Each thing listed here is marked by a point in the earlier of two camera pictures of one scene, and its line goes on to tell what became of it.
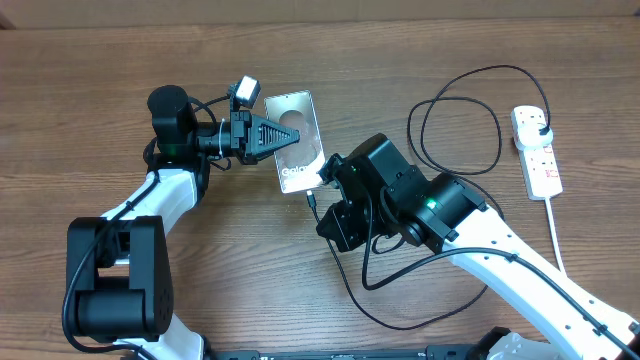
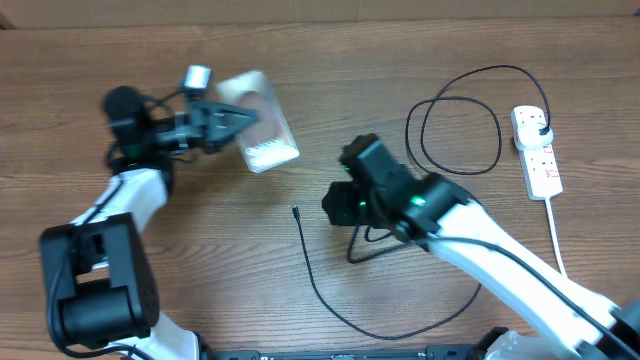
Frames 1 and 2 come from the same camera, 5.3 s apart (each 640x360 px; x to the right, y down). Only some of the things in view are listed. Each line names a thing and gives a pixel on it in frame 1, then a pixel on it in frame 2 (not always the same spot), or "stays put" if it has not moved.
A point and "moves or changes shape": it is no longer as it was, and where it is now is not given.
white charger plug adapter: (528, 136) stays put
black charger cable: (362, 303) -> (442, 321)
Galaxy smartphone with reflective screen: (298, 165) moves or changes shape
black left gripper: (241, 121) -> (211, 119)
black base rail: (449, 352) stays put
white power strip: (542, 173) stays put
